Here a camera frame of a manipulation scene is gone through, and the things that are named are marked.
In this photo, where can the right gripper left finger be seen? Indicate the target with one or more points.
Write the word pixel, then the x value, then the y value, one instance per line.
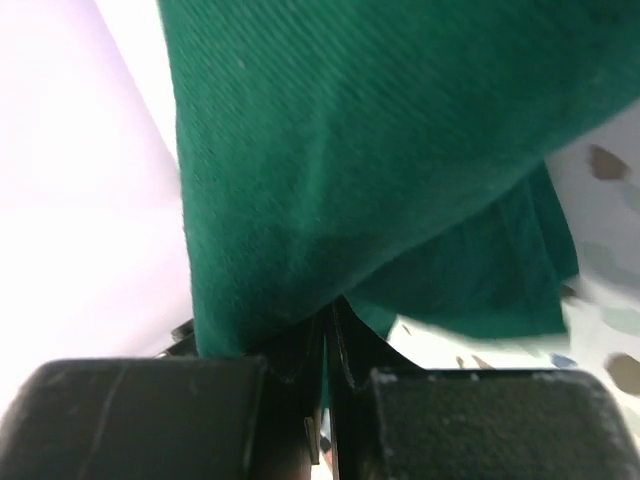
pixel 186 418

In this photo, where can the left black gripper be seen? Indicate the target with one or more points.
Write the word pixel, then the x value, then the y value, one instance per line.
pixel 184 344

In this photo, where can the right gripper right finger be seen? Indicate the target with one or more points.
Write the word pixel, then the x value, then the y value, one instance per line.
pixel 391 419

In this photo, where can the green surgical cloth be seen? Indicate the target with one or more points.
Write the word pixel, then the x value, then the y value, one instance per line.
pixel 388 152

